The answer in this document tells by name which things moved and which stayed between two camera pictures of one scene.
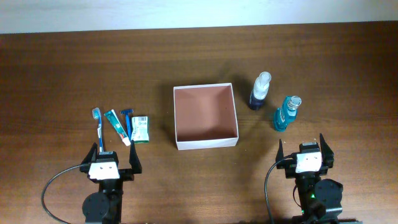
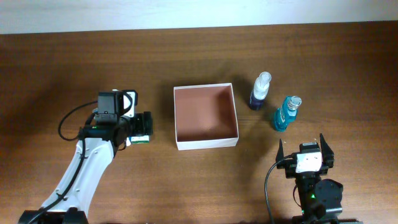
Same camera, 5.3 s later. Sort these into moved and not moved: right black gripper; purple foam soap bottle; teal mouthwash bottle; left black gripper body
Moved: left black gripper body
Not moved: teal mouthwash bottle; right black gripper; purple foam soap bottle
